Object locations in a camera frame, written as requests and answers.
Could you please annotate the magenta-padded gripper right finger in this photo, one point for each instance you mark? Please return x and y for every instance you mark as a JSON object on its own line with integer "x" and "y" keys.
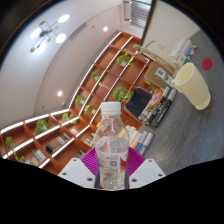
{"x": 148, "y": 171}

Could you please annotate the flat round red coaster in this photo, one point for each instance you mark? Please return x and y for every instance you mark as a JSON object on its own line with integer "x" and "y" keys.
{"x": 207, "y": 63}

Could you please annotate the tall green-white carton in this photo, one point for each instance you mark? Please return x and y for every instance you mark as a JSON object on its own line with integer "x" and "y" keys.
{"x": 164, "y": 76}

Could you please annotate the wooden artist mannequin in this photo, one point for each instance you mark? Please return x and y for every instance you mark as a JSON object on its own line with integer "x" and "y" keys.
{"x": 156, "y": 53}

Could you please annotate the clear plastic water bottle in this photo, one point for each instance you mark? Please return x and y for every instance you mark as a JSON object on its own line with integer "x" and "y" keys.
{"x": 111, "y": 146}

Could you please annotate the cream plastic cup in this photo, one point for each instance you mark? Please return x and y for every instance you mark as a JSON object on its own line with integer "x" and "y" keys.
{"x": 193, "y": 85}

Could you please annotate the recessed ceiling light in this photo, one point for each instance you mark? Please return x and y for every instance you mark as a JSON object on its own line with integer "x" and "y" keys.
{"x": 59, "y": 93}
{"x": 105, "y": 29}

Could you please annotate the tan chair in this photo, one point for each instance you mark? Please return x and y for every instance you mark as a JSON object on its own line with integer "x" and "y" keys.
{"x": 151, "y": 73}

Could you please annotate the black chair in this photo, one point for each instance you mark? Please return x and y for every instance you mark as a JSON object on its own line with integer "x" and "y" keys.
{"x": 138, "y": 101}

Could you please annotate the small green-white box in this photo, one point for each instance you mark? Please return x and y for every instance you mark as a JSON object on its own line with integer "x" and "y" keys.
{"x": 181, "y": 60}

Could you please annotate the wooden shelf unit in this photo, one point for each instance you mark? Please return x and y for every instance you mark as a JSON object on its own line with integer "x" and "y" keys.
{"x": 106, "y": 76}

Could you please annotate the ceiling air vent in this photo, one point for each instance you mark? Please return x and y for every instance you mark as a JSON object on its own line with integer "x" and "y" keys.
{"x": 77, "y": 32}

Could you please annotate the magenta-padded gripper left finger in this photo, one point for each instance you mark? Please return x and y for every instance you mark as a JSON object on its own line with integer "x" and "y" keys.
{"x": 75, "y": 171}

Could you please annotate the stack of dark books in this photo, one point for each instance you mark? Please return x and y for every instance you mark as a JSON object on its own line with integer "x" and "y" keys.
{"x": 160, "y": 106}

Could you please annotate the grey curtain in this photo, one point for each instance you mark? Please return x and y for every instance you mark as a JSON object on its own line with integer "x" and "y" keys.
{"x": 141, "y": 15}

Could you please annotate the multi-bulb ceiling lamp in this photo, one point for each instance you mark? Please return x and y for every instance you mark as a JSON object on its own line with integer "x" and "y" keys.
{"x": 46, "y": 33}

